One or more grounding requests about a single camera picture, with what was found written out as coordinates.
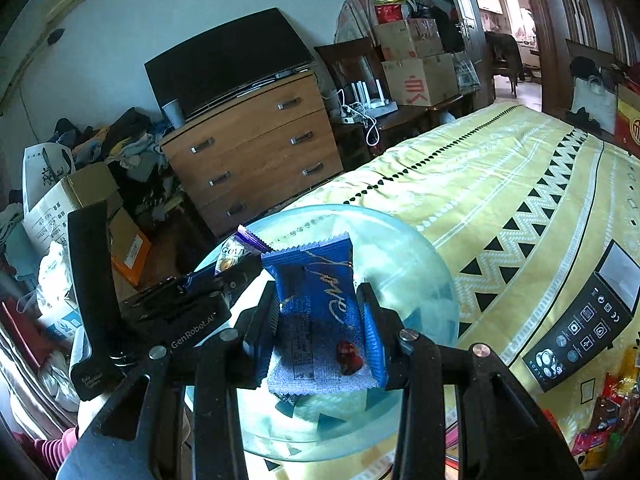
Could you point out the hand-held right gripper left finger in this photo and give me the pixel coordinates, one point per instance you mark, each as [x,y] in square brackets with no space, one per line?
[266,332]

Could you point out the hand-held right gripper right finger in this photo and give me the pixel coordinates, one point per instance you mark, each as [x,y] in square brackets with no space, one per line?
[372,340]

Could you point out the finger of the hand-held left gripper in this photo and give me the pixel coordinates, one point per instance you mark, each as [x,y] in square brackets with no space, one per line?
[242,280]

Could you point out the purple snack packet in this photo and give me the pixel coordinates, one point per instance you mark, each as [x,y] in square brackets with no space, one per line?
[239,250]

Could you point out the blue snack packet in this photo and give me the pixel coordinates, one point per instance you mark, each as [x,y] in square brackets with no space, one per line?
[315,300]

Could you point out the round glass bowl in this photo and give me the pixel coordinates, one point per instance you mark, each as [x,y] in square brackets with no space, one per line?
[420,280]

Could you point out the pile of colourful snack packets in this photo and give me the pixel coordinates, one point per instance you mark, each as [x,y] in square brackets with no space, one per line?
[612,410]

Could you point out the person's left forearm pink sleeve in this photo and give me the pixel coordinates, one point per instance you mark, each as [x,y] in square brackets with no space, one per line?
[52,452]

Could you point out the orange flat box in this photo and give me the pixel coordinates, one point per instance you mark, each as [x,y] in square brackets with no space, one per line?
[131,250]

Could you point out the wooden drawer dresser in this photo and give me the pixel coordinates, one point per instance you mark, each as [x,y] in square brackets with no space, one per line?
[250,155]

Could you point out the open white printed cardboard box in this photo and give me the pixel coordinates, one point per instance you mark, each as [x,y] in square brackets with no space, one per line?
[65,205]

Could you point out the pile of clothes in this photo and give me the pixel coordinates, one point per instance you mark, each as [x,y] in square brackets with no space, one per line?
[120,145]

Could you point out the white paper bag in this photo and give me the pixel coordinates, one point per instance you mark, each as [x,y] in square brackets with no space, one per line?
[47,170]

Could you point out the grey cup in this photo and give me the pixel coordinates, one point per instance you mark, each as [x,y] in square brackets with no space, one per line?
[173,114]

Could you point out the yellow patterned blanket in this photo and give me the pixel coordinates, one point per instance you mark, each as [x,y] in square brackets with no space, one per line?
[500,200]

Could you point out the white power strip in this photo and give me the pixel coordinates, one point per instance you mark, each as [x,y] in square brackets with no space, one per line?
[352,119]

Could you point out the black printed box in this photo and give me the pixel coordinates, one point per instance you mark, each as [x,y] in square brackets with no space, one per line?
[580,325]

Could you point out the white router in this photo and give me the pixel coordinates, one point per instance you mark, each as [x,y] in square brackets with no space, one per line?
[370,99]

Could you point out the black flat television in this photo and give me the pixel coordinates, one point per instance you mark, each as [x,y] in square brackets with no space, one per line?
[225,55]

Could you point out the dark wooden chair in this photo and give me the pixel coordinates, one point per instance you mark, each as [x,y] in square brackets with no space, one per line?
[350,67]

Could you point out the large cardboard box red print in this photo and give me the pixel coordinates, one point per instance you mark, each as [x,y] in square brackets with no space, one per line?
[420,80]

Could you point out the small cardboard box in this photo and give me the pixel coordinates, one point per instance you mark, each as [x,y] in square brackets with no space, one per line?
[407,37]

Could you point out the red shopping bag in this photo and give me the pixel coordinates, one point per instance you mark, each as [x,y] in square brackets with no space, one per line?
[391,13]

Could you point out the white tote bag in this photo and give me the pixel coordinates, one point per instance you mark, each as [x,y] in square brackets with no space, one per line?
[595,105]

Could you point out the red box gold circle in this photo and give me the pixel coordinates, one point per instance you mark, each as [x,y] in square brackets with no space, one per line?
[631,120]

